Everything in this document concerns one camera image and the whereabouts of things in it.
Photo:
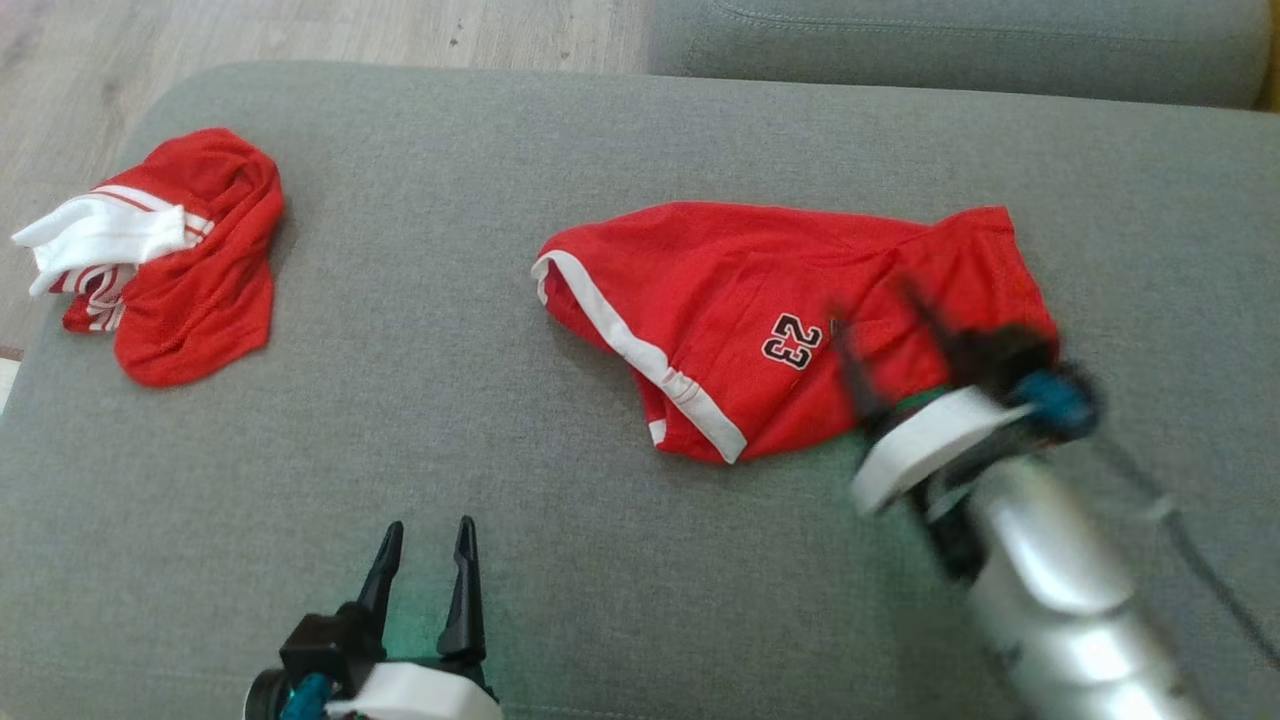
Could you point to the red shorts number 23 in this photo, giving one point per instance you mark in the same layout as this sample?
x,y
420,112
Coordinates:
x,y
720,290

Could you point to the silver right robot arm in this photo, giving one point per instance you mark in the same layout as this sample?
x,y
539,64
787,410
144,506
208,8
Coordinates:
x,y
1060,600

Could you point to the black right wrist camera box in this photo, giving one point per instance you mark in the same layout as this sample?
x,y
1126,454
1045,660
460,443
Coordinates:
x,y
1000,360

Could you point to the grey sofa seat cushion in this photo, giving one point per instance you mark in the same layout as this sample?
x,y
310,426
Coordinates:
x,y
450,400

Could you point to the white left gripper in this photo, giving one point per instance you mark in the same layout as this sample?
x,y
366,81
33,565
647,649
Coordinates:
x,y
430,695

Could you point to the red jersey white trim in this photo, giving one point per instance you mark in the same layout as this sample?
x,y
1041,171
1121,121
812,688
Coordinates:
x,y
200,300

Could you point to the grey long sofa section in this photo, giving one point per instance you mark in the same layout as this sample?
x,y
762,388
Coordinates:
x,y
950,45

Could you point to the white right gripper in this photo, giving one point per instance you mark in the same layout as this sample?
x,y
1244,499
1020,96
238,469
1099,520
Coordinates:
x,y
930,445

